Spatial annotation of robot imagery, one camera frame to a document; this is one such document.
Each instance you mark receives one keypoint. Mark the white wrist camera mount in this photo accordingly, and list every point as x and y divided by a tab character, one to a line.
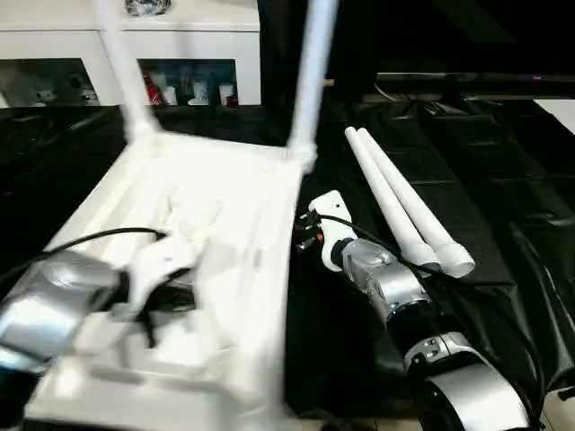
166	260
334	224

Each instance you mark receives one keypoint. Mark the black flat monitor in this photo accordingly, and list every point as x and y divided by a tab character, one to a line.
471	85

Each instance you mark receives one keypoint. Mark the white glass door cabinet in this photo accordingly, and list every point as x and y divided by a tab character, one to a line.
202	40

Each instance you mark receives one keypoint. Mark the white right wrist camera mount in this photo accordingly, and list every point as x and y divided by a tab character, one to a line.
334	224

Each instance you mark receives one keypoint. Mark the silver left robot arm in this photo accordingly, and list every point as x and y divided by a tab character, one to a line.
54	296

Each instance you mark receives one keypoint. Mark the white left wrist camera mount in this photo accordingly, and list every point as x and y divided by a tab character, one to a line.
166	260

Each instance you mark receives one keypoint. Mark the red package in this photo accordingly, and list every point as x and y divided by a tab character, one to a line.
153	90

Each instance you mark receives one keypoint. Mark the black glossy mat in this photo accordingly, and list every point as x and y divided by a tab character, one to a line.
494	202

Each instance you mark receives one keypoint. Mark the white plastic table leg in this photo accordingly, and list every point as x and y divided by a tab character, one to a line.
312	67
386	193
126	67
418	202

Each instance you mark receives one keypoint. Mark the white plastic table top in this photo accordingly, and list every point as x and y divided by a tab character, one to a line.
224	202

